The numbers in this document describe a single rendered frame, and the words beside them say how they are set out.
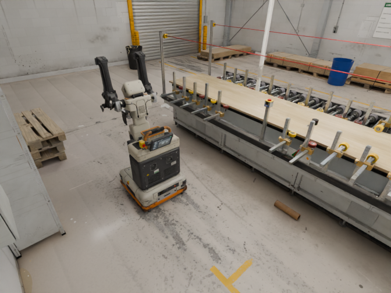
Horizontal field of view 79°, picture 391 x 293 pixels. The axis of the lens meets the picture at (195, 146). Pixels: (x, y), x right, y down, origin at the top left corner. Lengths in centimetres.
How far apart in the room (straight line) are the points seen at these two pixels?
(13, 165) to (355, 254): 326
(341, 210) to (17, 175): 322
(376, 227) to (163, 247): 218
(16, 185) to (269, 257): 240
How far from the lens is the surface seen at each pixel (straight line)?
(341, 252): 302
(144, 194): 276
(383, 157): 288
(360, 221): 316
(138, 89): 267
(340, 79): 824
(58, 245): 295
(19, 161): 241
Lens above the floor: 217
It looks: 33 degrees down
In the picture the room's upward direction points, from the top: 1 degrees clockwise
